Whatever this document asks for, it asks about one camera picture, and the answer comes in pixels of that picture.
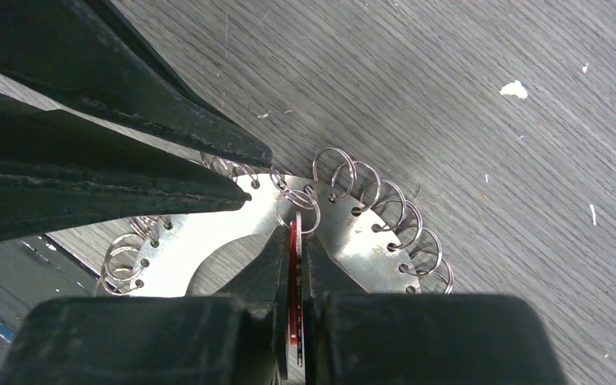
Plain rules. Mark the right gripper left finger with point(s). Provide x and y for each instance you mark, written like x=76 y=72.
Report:
x=237 y=336

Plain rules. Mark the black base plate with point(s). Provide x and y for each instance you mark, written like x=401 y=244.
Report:
x=33 y=270

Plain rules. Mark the metal disc with keyrings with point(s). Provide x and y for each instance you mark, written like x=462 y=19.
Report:
x=368 y=227

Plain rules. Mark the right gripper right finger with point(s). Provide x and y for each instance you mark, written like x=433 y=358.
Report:
x=355 y=337

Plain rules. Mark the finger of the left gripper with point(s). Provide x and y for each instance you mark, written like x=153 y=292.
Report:
x=87 y=56
x=59 y=171

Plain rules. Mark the red headed key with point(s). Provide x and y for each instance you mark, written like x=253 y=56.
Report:
x=295 y=335

